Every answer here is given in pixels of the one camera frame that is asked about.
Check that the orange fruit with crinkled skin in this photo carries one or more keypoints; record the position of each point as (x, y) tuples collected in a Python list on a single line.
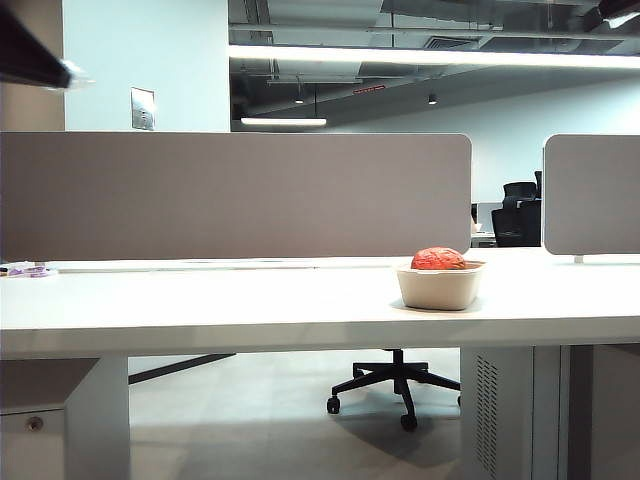
[(439, 259)]

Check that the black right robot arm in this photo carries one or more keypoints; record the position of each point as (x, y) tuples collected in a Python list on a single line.
[(622, 6)]

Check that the beige paper lunchbox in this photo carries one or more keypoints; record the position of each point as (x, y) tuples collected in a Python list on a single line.
[(440, 290)]

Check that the wide grey desk divider panel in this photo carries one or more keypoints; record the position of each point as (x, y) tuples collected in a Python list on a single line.
[(225, 200)]

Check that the short hanging linear lamp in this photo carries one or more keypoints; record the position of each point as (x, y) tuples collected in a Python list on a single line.
[(282, 121)]

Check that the black swivel chair base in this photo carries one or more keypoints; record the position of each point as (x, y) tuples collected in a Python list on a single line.
[(400, 372)]

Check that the red ceiling sign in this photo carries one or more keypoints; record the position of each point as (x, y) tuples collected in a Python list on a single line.
[(369, 90)]

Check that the black floor strip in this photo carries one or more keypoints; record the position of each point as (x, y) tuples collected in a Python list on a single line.
[(180, 368)]

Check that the black mesh office chair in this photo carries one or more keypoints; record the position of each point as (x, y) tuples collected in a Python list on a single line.
[(517, 222)]

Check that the long ceiling light strip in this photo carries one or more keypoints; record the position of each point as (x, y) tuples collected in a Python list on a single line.
[(425, 56)]

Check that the ceiling air vent grille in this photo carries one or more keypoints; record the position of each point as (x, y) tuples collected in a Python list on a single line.
[(452, 42)]

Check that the perforated white desk leg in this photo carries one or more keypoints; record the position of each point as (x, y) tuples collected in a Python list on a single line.
[(512, 415)]

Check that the narrow grey desk divider panel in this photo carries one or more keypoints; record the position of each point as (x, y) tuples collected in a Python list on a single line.
[(595, 200)]

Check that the plain white desk leg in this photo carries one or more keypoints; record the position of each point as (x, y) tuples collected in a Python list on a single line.
[(105, 425)]

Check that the purple printed packet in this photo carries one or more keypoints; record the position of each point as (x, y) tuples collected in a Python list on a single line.
[(32, 271)]

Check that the grey under-desk cabinet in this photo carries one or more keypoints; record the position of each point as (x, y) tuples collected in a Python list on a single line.
[(607, 415)]

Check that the white drawer cabinet with lock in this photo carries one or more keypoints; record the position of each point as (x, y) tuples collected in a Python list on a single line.
[(27, 445)]

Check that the metal wall switch plate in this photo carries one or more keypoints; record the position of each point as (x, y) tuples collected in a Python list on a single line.
[(142, 109)]

